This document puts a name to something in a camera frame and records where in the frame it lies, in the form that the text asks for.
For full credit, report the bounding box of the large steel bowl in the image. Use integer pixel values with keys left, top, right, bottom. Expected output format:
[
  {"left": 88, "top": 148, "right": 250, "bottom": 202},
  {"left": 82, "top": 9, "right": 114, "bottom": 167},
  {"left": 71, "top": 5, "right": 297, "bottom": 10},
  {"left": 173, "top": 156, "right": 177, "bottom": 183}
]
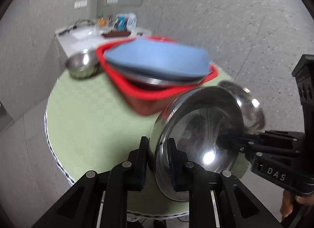
[{"left": 150, "top": 86, "right": 244, "bottom": 202}]

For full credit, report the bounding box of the small steel bowl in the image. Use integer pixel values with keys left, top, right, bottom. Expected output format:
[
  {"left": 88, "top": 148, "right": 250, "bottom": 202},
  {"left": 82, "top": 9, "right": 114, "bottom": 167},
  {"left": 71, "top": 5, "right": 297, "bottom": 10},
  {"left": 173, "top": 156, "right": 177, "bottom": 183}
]
[{"left": 65, "top": 49, "right": 100, "bottom": 80}]

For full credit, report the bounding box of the person's right hand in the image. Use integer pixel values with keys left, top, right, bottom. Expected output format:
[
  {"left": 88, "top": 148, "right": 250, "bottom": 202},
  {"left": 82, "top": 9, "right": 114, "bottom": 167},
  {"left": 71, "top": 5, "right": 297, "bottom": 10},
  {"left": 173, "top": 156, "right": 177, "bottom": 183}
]
[{"left": 280, "top": 190, "right": 314, "bottom": 218}]

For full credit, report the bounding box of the red plastic basin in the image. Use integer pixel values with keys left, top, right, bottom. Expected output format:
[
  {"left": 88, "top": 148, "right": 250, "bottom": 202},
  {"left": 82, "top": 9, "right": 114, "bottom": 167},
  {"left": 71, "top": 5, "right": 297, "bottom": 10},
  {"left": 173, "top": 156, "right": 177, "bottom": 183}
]
[{"left": 96, "top": 37, "right": 221, "bottom": 116}]

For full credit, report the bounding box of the blue plastic plate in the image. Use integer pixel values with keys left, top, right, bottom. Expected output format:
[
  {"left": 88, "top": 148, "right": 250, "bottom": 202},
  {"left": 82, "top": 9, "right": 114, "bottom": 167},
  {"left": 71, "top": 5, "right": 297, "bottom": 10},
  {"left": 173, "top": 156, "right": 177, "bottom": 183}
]
[{"left": 104, "top": 38, "right": 211, "bottom": 78}]

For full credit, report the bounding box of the blue white plastic bag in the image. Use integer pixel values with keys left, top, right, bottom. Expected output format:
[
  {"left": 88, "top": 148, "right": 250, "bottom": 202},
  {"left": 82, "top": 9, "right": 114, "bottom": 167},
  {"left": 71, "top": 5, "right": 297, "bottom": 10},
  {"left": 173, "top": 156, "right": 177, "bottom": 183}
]
[{"left": 114, "top": 13, "right": 137, "bottom": 31}]

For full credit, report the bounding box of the brown folded cloth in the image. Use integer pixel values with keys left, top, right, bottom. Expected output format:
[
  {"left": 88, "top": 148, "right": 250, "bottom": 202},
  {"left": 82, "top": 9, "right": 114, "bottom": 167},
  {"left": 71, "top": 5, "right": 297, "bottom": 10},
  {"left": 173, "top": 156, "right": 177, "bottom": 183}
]
[{"left": 102, "top": 30, "right": 131, "bottom": 38}]

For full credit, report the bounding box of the white sink counter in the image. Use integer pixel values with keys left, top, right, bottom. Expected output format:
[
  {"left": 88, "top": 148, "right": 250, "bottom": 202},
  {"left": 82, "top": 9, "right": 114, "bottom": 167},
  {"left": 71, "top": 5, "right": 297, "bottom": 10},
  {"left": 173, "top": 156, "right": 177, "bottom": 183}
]
[{"left": 56, "top": 26, "right": 152, "bottom": 58}]

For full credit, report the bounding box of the orange soap bottle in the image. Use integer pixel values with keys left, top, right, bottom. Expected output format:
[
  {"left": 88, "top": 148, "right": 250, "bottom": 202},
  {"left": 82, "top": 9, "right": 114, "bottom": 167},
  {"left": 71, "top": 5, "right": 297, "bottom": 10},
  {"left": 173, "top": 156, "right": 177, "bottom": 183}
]
[{"left": 98, "top": 17, "right": 107, "bottom": 27}]

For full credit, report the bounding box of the black cable bundle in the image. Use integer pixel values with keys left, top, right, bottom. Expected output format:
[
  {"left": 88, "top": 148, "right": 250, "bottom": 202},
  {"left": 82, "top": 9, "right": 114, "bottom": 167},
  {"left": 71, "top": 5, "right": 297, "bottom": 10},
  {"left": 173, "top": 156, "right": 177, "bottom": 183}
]
[{"left": 58, "top": 19, "right": 95, "bottom": 35}]

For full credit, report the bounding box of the white wall socket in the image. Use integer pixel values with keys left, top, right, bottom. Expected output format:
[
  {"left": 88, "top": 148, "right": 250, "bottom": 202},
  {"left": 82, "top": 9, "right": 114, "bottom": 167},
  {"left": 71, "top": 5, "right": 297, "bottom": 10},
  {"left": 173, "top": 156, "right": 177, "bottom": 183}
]
[{"left": 74, "top": 0, "right": 88, "bottom": 9}]

